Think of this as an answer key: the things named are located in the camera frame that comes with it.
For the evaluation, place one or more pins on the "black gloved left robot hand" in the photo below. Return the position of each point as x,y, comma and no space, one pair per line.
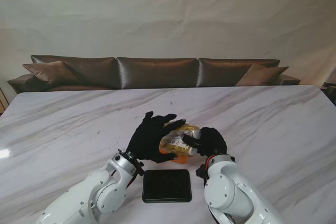
147,140

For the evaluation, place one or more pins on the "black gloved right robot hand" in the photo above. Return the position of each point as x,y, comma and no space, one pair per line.
211,142

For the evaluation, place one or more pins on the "gold tissue pack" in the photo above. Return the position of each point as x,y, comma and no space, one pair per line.
178,142

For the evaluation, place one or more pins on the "orange plastic tissue box cover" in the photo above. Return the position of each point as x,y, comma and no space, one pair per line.
183,159

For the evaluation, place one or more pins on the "black tissue box base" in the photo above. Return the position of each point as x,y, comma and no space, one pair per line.
168,186

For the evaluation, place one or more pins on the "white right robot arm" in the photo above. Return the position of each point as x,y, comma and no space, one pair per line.
231,195

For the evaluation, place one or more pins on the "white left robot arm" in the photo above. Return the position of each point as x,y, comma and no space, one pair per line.
92,195

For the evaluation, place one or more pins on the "brown leather sofa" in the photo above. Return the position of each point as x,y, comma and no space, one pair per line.
157,73

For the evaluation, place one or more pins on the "brown throw pillow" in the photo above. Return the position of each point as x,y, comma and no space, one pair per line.
262,75
52,73

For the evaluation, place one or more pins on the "dark background equipment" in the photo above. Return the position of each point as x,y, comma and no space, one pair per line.
330,87

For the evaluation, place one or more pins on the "wooden background furniture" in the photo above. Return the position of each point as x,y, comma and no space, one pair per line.
2,100

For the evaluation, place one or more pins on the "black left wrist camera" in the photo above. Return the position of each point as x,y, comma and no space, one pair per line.
140,168

